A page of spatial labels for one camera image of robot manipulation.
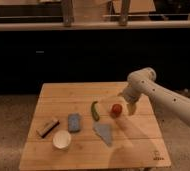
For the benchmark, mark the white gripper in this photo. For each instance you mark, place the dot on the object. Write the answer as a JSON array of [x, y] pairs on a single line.
[[131, 95]]

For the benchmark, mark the red apple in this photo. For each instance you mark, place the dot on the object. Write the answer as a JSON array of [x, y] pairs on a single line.
[[116, 110]]

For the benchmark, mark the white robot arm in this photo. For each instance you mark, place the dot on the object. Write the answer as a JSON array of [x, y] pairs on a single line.
[[143, 82]]

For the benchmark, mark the white paper cup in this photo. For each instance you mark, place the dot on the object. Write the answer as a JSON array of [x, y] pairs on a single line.
[[62, 139]]

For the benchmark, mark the grey blue cloth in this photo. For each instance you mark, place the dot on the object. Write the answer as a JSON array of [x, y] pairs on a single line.
[[104, 131]]

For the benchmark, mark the green chili pepper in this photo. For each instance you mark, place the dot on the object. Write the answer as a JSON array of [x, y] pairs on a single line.
[[94, 113]]

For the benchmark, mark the wooden table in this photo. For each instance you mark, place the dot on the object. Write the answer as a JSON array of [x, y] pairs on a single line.
[[137, 141]]

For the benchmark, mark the blue sponge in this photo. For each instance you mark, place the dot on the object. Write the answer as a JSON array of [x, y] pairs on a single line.
[[74, 123]]

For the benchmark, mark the wooden black eraser block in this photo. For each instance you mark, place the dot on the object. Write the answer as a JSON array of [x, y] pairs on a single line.
[[47, 127]]

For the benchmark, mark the wooden shelf rail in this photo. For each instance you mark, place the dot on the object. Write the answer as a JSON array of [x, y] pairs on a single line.
[[22, 15]]

